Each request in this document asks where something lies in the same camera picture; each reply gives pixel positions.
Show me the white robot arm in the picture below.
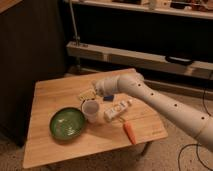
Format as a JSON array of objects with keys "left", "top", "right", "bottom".
[{"left": 93, "top": 72, "right": 213, "bottom": 152}]

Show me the blue eraser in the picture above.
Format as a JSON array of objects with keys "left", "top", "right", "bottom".
[{"left": 103, "top": 95, "right": 114, "bottom": 101}]

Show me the green ceramic bowl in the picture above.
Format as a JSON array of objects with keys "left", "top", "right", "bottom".
[{"left": 49, "top": 107, "right": 86, "bottom": 141}]

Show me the yellow sponge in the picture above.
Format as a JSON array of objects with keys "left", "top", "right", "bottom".
[{"left": 78, "top": 89, "right": 96, "bottom": 101}]

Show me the white tube with label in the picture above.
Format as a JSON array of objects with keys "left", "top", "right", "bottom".
[{"left": 104, "top": 99, "right": 132, "bottom": 122}]

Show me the orange carrot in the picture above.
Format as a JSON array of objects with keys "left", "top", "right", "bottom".
[{"left": 120, "top": 117, "right": 136, "bottom": 145}]

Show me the wooden table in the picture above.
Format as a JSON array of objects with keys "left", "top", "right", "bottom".
[{"left": 23, "top": 69, "right": 168, "bottom": 169}]

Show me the metal stand pole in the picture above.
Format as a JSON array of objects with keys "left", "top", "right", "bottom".
[{"left": 69, "top": 0, "right": 85, "bottom": 74}]

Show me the long white beam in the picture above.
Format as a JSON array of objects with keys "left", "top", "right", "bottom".
[{"left": 66, "top": 42, "right": 213, "bottom": 79}]

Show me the dark cabinet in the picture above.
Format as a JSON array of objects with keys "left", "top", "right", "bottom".
[{"left": 0, "top": 0, "right": 66, "bottom": 146}]

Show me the wooden shelf with clutter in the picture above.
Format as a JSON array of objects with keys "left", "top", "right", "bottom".
[{"left": 64, "top": 0, "right": 213, "bottom": 20}]

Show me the black handle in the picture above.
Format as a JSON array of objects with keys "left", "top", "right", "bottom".
[{"left": 165, "top": 56, "right": 194, "bottom": 66}]

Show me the black cable on floor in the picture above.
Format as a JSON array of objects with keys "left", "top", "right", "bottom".
[{"left": 177, "top": 71, "right": 213, "bottom": 171}]

